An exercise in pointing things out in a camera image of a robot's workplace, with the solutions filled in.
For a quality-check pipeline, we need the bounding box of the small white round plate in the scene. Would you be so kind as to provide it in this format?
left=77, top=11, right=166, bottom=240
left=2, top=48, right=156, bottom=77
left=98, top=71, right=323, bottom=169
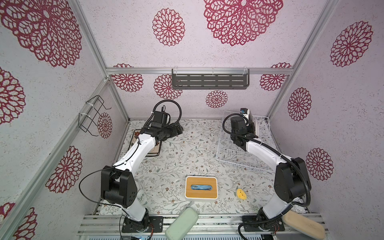
left=254, top=120, right=260, bottom=138

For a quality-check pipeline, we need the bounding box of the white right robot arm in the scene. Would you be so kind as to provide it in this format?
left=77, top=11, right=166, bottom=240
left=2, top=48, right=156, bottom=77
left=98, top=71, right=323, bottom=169
left=222, top=114, right=312, bottom=225

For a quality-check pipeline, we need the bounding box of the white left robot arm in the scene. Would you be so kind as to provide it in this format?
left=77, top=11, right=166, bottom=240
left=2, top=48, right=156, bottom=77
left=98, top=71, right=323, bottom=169
left=101, top=123, right=184, bottom=232

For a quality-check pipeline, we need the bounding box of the yellow sponge piece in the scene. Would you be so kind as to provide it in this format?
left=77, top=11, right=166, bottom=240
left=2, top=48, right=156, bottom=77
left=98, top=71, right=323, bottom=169
left=236, top=189, right=248, bottom=200

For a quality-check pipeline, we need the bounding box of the white wooden tissue box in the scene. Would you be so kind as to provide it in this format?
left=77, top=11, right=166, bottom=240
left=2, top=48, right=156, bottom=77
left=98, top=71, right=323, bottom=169
left=185, top=176, right=219, bottom=202

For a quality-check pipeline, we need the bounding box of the beige padded cushion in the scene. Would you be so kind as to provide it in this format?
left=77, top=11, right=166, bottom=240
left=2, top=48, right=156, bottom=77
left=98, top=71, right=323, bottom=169
left=282, top=211, right=326, bottom=240

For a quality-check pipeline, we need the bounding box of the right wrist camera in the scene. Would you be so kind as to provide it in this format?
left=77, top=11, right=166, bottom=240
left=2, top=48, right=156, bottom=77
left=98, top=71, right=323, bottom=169
left=240, top=108, right=251, bottom=118

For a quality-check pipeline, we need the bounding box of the white wire dish rack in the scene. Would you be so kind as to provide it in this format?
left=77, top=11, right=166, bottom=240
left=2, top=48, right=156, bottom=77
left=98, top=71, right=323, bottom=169
left=216, top=115, right=276, bottom=173

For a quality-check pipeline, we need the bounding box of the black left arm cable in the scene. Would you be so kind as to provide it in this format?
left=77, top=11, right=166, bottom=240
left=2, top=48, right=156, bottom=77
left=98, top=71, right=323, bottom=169
left=143, top=99, right=183, bottom=128

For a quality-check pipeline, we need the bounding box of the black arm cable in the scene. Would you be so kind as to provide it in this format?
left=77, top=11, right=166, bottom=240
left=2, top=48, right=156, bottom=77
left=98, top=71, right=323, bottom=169
left=143, top=99, right=183, bottom=128
left=221, top=112, right=312, bottom=240

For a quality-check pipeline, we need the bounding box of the grey wall shelf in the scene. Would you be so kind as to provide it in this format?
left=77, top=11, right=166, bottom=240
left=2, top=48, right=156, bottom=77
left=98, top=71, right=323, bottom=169
left=171, top=69, right=250, bottom=90

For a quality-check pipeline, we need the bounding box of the black wire wall basket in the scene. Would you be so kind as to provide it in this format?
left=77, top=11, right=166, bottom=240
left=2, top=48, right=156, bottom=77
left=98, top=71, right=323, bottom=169
left=78, top=95, right=112, bottom=137

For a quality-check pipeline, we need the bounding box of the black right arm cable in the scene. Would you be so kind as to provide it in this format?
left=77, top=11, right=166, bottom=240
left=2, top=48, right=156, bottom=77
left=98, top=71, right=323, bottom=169
left=221, top=112, right=312, bottom=240

